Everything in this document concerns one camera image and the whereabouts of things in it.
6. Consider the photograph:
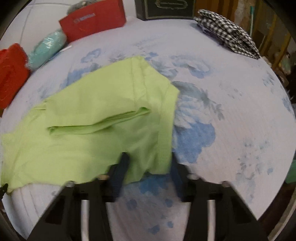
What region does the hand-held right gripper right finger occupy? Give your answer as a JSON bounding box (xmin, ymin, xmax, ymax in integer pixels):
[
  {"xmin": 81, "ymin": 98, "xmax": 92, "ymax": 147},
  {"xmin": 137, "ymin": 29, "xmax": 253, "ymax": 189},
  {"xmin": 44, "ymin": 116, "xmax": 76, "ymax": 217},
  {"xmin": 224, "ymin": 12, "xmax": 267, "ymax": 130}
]
[{"xmin": 169, "ymin": 153, "xmax": 269, "ymax": 241}]

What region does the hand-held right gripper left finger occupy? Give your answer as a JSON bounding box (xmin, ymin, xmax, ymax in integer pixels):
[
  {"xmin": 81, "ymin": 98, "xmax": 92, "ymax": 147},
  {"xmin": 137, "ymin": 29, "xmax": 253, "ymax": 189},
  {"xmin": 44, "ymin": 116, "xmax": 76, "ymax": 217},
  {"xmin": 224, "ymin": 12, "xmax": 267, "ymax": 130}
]
[{"xmin": 27, "ymin": 152, "xmax": 130, "ymax": 241}]

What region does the light green garment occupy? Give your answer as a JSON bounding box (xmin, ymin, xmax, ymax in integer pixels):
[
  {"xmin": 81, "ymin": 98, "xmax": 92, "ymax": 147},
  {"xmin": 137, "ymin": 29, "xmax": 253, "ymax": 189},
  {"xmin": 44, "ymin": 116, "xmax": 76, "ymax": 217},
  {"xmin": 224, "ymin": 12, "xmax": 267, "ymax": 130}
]
[{"xmin": 0, "ymin": 56, "xmax": 181, "ymax": 193}]

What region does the red hard carry case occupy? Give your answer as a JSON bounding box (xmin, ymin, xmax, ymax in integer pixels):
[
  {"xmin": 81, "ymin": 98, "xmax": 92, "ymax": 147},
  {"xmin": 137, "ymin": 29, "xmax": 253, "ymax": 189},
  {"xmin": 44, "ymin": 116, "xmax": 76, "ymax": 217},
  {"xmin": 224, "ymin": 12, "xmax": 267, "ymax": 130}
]
[{"xmin": 0, "ymin": 43, "xmax": 30, "ymax": 109}]

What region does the teal plush in plastic wrap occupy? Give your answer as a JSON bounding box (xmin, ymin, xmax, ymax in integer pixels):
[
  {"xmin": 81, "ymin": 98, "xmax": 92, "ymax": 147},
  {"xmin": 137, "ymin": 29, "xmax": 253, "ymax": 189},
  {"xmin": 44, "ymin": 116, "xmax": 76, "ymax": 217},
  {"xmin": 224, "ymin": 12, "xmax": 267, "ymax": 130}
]
[{"xmin": 27, "ymin": 31, "xmax": 69, "ymax": 71}]

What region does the black white checkered cloth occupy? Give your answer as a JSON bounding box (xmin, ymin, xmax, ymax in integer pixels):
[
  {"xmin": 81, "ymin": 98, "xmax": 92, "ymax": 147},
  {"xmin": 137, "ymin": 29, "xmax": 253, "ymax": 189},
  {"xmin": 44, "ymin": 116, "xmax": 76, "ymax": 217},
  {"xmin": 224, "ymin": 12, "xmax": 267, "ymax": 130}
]
[{"xmin": 194, "ymin": 9, "xmax": 261, "ymax": 60}]

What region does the red paper shopping bag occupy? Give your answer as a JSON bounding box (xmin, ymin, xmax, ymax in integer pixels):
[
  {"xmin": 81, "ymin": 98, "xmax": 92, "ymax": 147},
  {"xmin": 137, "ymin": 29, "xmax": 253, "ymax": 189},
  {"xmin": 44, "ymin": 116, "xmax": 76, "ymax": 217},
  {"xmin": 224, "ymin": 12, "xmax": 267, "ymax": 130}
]
[{"xmin": 59, "ymin": 0, "xmax": 127, "ymax": 43}]

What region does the black gift bag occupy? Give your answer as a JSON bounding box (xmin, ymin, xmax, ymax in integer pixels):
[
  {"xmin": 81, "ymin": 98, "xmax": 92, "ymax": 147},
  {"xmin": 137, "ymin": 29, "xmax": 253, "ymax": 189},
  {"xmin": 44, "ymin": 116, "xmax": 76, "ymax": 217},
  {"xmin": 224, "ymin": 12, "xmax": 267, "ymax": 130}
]
[{"xmin": 135, "ymin": 0, "xmax": 196, "ymax": 21}]

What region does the white padded headboard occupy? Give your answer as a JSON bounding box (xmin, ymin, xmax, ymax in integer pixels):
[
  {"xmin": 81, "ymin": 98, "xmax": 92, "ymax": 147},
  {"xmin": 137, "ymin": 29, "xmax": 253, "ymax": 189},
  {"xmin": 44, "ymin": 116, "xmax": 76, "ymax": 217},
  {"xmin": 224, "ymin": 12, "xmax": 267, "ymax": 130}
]
[{"xmin": 5, "ymin": 0, "xmax": 137, "ymax": 52}]

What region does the grey plush toy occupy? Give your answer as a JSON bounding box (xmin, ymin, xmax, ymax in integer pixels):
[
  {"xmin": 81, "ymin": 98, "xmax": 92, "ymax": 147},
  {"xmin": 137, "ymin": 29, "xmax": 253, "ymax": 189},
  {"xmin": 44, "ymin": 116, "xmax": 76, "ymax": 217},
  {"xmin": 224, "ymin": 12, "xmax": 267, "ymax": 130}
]
[{"xmin": 67, "ymin": 0, "xmax": 99, "ymax": 14}]

